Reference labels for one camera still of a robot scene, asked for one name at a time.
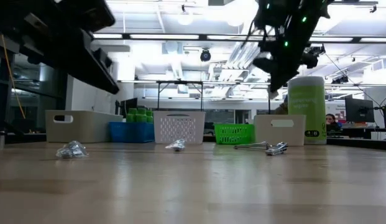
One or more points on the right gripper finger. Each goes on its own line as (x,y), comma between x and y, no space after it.
(289,74)
(276,82)

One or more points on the shiny silver item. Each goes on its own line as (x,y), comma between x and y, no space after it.
(177,145)

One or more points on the shiny foil packet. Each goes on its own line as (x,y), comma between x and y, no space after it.
(71,150)

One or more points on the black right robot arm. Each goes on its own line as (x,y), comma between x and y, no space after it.
(298,15)

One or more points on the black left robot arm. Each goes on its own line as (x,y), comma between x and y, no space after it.
(56,40)

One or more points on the person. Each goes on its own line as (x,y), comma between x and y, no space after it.
(332,121)
(283,108)

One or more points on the green disinfecting wipes canister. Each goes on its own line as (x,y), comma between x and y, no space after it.
(307,99)

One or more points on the black ceiling light fixture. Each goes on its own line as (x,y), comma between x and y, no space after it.
(340,80)

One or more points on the white plastic bin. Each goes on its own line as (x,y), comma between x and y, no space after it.
(279,133)

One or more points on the green plastic basket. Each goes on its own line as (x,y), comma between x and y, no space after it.
(233,133)

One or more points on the black ceiling spotlight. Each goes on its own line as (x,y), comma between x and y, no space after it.
(205,55)

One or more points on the black computer monitor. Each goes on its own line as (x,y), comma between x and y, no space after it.
(130,107)
(359,110)

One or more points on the white perforated plastic basket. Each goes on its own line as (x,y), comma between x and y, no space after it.
(180,127)

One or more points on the fluorescent ceiling light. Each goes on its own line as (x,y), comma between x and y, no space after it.
(164,36)

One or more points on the blue plastic basket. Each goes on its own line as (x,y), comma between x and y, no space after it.
(133,133)

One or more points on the grey plastic bin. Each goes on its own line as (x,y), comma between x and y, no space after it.
(87,130)

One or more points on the small metal cup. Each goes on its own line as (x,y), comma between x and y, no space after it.
(0,140)

